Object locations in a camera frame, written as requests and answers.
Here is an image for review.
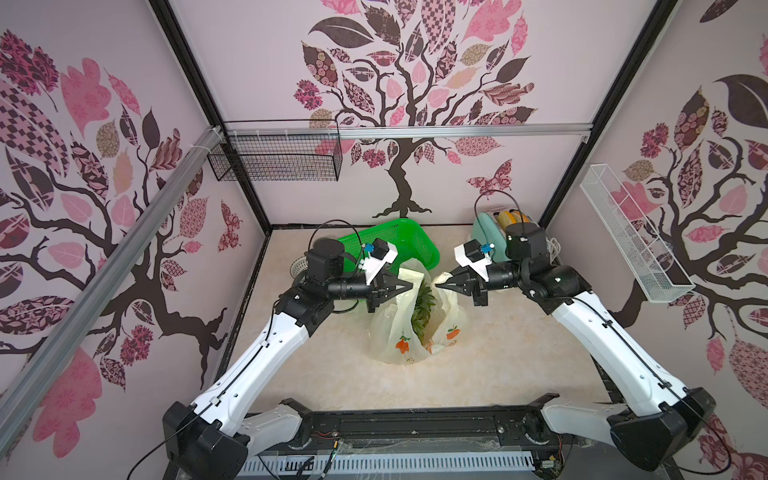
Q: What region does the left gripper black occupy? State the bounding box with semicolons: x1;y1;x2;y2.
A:
324;269;410;312

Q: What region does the large pineapple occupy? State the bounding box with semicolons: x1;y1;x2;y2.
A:
411;282;437;346

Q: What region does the yellow plastic bag orange print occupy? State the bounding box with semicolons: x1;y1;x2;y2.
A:
368;259;470;365

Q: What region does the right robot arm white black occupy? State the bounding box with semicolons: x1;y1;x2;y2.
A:
438;222;716;471

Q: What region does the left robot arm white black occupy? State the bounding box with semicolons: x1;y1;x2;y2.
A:
159;238;413;479

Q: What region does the mint green toaster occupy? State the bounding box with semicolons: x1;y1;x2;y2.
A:
471;210;508;262

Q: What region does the green plastic basket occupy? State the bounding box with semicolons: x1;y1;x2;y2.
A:
359;218;440;273

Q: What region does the yellow bread slice in toaster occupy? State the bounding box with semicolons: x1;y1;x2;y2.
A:
495;210;520;231

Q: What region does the white sink strainer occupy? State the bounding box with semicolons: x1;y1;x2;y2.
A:
290;256;308;282

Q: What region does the orange bread slice in toaster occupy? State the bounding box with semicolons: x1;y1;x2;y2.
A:
511;210;532;223

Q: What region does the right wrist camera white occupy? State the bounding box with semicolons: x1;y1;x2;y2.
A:
451;239;494;282

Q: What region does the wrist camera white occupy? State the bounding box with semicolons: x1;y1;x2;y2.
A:
451;239;494;282
360;238;398;285

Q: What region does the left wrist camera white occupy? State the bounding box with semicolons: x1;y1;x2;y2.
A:
360;238;398;285

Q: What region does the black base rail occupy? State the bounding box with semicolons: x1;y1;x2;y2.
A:
249;397;590;479

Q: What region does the black wire wall basket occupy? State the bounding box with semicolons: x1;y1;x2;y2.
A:
208;118;343;182

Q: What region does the white wire wall shelf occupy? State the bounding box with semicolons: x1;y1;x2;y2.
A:
580;164;695;303

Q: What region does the white slotted cable duct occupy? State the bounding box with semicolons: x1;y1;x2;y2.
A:
237;451;535;479

